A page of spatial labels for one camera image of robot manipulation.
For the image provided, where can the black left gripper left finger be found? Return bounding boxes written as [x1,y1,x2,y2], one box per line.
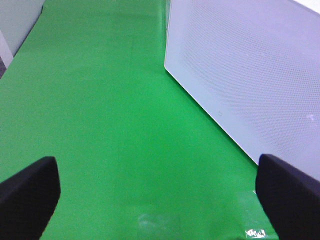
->
[0,156,61,240]

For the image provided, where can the clear tape patch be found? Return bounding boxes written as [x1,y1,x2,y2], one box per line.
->
[236,190,278,240]

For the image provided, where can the white microwave door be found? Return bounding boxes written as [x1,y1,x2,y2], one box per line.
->
[163,0,320,181]

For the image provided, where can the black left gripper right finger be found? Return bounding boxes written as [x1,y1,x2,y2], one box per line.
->
[255,154,320,240]

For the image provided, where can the white microwave oven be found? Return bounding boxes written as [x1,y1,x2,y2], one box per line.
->
[163,0,320,181]

